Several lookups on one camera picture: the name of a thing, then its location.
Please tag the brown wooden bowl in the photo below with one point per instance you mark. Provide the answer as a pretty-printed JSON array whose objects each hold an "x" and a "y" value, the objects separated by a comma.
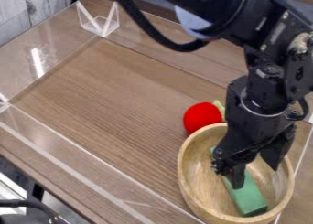
[{"x": 204, "y": 190}]

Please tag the clear acrylic barrier wall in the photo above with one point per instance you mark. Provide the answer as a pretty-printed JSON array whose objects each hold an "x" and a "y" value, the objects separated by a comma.
[{"x": 91, "y": 186}]

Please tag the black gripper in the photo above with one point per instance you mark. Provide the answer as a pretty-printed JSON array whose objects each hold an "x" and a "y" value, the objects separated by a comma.
[{"x": 260, "y": 128}]

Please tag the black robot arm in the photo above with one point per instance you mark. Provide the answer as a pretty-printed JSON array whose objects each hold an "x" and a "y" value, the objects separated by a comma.
[{"x": 268, "y": 28}]

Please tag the clear acrylic corner bracket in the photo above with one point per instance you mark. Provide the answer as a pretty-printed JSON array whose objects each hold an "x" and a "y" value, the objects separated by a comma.
[{"x": 102, "y": 26}]

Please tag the red plush strawberry toy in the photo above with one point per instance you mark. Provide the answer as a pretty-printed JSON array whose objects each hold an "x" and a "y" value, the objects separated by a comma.
[{"x": 202, "y": 114}]

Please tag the green rectangular block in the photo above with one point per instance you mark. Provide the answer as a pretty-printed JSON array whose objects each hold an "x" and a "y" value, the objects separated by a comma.
[{"x": 249, "y": 200}]

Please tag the black table leg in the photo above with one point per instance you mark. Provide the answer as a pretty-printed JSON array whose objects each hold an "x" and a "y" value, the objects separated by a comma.
[{"x": 35, "y": 192}]

